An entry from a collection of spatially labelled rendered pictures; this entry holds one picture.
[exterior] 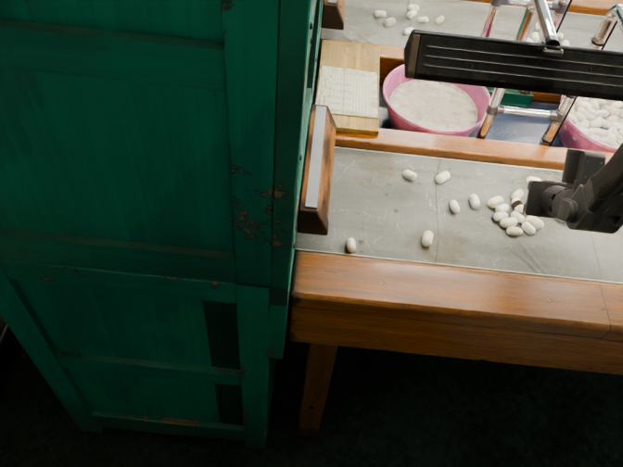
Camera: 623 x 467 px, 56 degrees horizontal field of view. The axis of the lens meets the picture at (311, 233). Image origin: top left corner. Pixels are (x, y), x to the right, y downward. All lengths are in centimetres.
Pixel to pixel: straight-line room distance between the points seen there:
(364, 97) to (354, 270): 49
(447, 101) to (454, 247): 47
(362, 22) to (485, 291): 91
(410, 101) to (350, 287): 60
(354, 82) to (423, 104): 18
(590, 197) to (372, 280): 39
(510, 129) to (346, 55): 46
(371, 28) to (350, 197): 64
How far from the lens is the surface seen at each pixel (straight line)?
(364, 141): 135
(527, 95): 169
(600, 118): 168
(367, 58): 157
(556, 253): 130
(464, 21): 186
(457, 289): 114
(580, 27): 199
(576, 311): 120
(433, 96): 156
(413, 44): 106
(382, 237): 120
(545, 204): 116
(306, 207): 107
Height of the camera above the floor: 168
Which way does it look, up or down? 52 degrees down
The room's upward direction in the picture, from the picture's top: 7 degrees clockwise
